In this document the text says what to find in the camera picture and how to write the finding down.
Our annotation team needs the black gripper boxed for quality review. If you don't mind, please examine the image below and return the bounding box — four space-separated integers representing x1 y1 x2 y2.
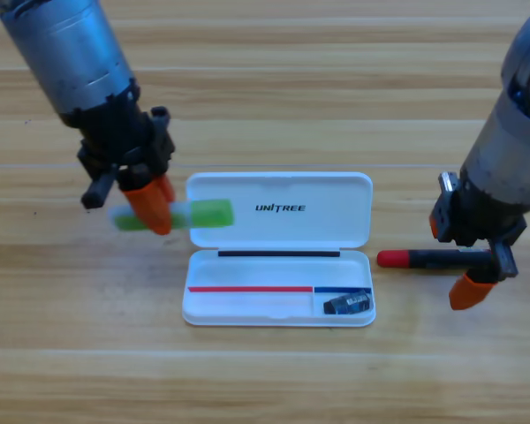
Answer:
428 170 527 311
57 81 177 236

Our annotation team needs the red and black marker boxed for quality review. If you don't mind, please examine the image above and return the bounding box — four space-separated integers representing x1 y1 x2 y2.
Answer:
376 248 496 270

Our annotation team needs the white Unitree pencil case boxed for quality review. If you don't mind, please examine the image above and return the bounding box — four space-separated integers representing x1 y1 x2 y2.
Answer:
181 170 377 329

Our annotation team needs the black eraser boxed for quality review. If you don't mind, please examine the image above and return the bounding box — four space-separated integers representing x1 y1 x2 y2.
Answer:
322 294 375 316

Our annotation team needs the green highlighter pen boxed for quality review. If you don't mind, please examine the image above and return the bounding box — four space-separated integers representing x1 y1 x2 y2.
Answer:
108 198 236 231

